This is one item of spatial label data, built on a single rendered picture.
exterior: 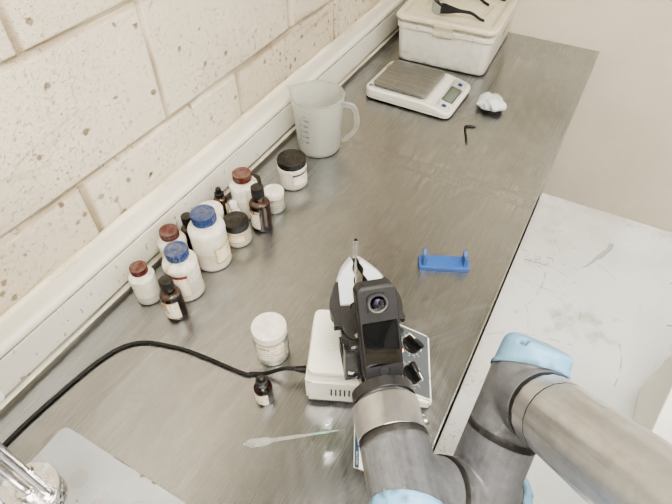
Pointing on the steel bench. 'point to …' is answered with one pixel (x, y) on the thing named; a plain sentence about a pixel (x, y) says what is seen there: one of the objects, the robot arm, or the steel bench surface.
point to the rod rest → (443, 262)
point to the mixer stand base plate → (99, 474)
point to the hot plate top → (324, 347)
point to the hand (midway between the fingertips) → (355, 261)
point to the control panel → (418, 363)
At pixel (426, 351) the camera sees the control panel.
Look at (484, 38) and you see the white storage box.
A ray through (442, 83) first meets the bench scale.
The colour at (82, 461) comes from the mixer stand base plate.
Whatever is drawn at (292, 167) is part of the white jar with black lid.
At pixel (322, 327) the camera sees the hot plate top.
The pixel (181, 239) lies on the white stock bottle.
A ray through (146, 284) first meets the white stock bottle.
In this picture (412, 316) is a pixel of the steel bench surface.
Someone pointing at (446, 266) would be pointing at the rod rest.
